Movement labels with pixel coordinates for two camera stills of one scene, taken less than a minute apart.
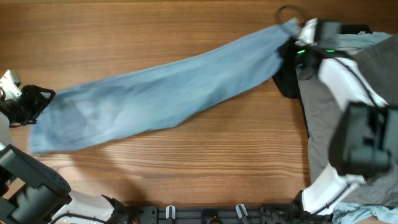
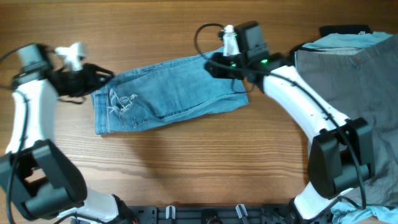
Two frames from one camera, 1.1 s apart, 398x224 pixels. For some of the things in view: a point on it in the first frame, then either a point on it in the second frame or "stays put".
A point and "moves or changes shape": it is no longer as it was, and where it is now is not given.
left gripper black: [31, 93] to [86, 78]
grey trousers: [376, 68] stays put
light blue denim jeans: [135, 100] moves or changes shape
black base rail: [270, 214] stays put
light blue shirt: [352, 42] stays put
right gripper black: [286, 45] to [214, 66]
